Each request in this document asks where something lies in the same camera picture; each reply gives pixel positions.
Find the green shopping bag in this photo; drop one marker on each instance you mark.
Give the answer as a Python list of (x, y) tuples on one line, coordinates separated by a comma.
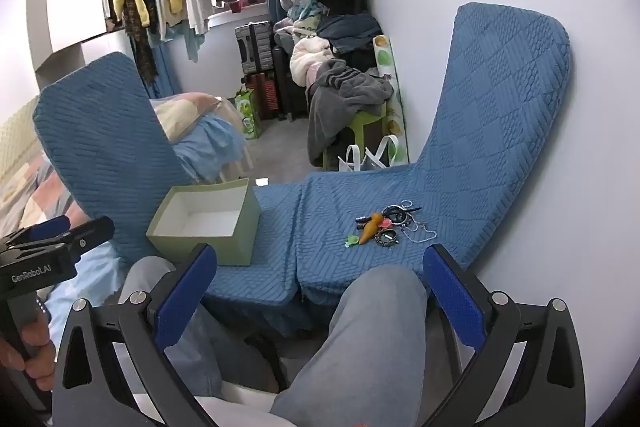
[(247, 112)]

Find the black suitcase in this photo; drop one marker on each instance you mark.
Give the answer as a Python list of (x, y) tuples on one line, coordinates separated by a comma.
[(285, 82)]

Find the grey suitcase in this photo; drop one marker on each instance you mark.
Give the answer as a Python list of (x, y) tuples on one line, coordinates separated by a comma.
[(252, 47)]

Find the person's left leg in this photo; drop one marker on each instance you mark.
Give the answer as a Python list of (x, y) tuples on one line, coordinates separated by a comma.
[(215, 347)]

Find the green hair clip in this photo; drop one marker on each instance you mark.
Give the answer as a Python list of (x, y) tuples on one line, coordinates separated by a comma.
[(352, 240)]

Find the person's left hand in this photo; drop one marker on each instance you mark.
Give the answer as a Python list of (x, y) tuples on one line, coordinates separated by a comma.
[(35, 349)]

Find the pink hair clip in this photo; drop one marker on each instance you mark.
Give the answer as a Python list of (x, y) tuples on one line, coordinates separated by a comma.
[(386, 222)]

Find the black silver hair clip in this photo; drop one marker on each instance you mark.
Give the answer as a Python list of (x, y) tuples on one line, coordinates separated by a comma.
[(361, 221)]

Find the dark patterned scarf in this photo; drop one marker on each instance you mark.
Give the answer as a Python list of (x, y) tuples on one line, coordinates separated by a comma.
[(140, 32)]

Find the black hair stick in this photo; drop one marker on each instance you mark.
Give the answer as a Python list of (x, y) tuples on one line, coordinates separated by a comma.
[(414, 209)]

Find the grey clothing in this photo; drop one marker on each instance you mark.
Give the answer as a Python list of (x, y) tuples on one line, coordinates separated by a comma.
[(340, 102)]

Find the pile of clothes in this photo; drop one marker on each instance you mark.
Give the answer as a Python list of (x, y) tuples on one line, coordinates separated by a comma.
[(325, 27)]

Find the person's right leg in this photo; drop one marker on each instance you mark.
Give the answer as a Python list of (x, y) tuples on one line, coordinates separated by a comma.
[(350, 347)]

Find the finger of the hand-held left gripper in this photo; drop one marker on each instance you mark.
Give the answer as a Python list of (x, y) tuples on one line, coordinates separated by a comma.
[(95, 232), (50, 227)]

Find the person's leg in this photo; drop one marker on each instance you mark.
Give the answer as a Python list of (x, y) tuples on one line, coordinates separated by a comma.
[(215, 347), (350, 347)]

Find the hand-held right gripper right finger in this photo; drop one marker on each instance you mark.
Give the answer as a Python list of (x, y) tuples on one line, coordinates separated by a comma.
[(452, 292)]

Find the blue quilted sofa cover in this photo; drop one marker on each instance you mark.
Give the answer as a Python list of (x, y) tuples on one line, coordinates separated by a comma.
[(325, 247)]

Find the red suitcase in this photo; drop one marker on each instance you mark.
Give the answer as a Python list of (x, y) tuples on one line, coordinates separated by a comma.
[(262, 94)]

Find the cream peach quilt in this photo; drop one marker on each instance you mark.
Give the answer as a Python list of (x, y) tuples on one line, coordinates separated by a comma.
[(185, 107)]

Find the green cardboard box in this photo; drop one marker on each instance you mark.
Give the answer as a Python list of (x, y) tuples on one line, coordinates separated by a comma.
[(235, 252)]

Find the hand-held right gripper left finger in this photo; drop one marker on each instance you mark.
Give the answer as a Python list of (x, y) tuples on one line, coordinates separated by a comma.
[(185, 302)]

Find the light blue bedding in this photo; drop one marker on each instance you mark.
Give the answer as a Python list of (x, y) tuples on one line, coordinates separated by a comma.
[(210, 142)]

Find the pastel patterned blanket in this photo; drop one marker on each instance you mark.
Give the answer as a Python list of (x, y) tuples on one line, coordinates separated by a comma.
[(25, 192)]

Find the rolled mat with green dots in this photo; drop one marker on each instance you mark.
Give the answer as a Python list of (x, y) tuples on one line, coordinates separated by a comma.
[(390, 97)]

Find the white cabinet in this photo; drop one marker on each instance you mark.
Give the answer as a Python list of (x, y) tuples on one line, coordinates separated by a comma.
[(70, 7)]

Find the orange carrot hair clip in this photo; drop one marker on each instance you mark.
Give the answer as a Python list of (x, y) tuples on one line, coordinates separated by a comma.
[(369, 229)]

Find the green plastic stool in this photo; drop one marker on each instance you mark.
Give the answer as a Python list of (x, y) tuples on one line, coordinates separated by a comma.
[(365, 127)]

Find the white tote bag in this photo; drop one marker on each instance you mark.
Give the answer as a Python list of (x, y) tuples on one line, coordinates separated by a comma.
[(370, 157)]

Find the black chair frame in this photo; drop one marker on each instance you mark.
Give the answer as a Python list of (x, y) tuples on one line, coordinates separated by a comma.
[(270, 357)]

